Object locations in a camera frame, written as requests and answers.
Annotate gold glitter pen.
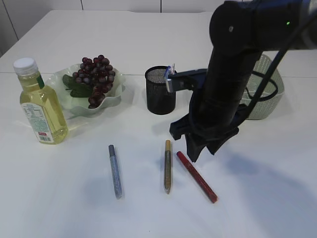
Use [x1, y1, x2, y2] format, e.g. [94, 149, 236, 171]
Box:
[163, 140, 172, 194]

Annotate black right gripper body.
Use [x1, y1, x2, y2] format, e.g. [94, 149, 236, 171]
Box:
[169, 104, 248, 143]

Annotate black mesh pen holder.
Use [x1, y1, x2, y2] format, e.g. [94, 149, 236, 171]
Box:
[145, 66, 176, 115]

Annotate red glitter pen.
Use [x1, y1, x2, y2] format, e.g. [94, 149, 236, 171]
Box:
[176, 151, 218, 203]

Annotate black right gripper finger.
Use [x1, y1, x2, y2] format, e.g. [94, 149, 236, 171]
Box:
[185, 133, 207, 163]
[207, 127, 239, 155]

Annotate green wavy glass plate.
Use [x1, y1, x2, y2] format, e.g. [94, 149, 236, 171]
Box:
[46, 64, 125, 116]

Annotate blue capped scissors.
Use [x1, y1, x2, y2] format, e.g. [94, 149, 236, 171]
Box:
[163, 65, 170, 79]

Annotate purple artificial grape bunch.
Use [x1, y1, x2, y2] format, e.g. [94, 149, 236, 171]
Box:
[62, 55, 116, 109]

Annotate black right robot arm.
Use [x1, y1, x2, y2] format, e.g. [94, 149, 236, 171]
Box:
[165, 0, 317, 162]

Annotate yellow tea bottle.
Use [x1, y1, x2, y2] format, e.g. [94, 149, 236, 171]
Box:
[13, 58, 68, 144]

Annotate green plastic woven basket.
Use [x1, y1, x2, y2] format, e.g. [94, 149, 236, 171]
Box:
[240, 54, 284, 120]

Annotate silver glitter pen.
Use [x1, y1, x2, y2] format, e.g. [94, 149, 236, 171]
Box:
[108, 144, 123, 199]

